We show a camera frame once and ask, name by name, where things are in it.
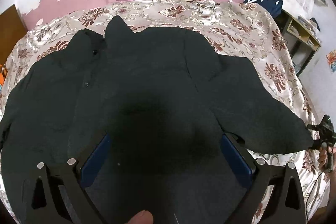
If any floral satin bedspread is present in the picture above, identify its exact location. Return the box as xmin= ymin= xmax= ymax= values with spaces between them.
xmin=0 ymin=0 xmax=332 ymax=224

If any navy blue backpack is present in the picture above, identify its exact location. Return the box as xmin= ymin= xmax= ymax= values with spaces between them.
xmin=244 ymin=0 xmax=283 ymax=18

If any person's left hand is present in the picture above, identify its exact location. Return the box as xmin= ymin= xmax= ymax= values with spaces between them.
xmin=127 ymin=210 xmax=154 ymax=224

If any person's right hand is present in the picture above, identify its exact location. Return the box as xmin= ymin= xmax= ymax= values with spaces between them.
xmin=318 ymin=147 xmax=335 ymax=174

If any wooden headboard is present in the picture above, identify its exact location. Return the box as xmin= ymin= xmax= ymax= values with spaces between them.
xmin=0 ymin=5 xmax=27 ymax=65

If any orange blue brown cloth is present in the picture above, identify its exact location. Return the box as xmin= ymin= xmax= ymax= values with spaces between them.
xmin=0 ymin=65 xmax=7 ymax=91

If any black coat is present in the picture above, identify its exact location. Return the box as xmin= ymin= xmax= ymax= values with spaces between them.
xmin=1 ymin=16 xmax=313 ymax=223

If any wooden shelf unit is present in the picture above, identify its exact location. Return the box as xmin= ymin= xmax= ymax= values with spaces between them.
xmin=275 ymin=9 xmax=321 ymax=76

